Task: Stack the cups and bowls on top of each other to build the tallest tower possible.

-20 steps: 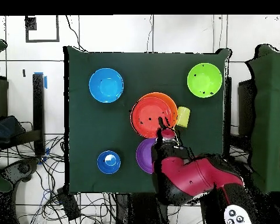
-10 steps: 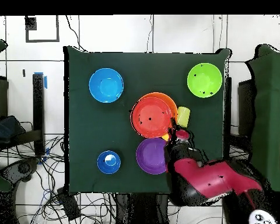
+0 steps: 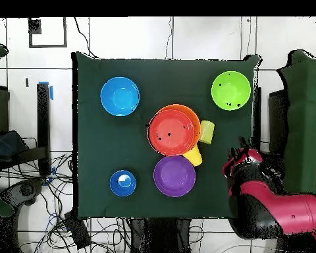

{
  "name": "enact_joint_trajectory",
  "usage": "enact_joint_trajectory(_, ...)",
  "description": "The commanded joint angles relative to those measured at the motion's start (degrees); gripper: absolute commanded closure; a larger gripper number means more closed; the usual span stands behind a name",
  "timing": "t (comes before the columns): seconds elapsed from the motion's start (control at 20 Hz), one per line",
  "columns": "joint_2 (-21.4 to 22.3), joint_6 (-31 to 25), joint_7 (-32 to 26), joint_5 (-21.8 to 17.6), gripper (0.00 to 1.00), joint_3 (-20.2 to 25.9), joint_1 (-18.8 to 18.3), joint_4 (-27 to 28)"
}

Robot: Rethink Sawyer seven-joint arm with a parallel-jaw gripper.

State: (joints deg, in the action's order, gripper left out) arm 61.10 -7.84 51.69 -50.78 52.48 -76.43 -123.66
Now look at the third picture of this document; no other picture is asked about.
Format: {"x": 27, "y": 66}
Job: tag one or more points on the pale yellow ribbed cup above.
{"x": 207, "y": 131}

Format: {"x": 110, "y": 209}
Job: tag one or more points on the large orange plastic bowl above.
{"x": 193, "y": 113}

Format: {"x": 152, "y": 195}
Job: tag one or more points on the red plastic bowl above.
{"x": 171, "y": 131}

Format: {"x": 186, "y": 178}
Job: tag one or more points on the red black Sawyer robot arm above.
{"x": 279, "y": 208}

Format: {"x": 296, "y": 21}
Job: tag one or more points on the yellow plastic cup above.
{"x": 194, "y": 156}

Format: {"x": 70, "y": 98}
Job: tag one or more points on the green plastic bowl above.
{"x": 231, "y": 91}

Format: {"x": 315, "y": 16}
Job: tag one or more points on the purple plastic bowl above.
{"x": 174, "y": 176}

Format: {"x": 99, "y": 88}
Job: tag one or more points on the small dark blue bowl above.
{"x": 115, "y": 187}

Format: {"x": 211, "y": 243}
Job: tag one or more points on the dark green table cloth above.
{"x": 108, "y": 145}

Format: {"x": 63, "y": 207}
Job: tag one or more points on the light blue plastic bowl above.
{"x": 119, "y": 96}

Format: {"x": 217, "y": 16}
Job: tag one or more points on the black power box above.
{"x": 77, "y": 232}

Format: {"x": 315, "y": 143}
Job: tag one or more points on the black metal stand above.
{"x": 43, "y": 126}

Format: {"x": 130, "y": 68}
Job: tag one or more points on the person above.
{"x": 2, "y": 147}

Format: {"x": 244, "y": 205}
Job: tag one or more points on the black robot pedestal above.
{"x": 158, "y": 237}

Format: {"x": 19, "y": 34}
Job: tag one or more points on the black square floor frame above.
{"x": 30, "y": 39}

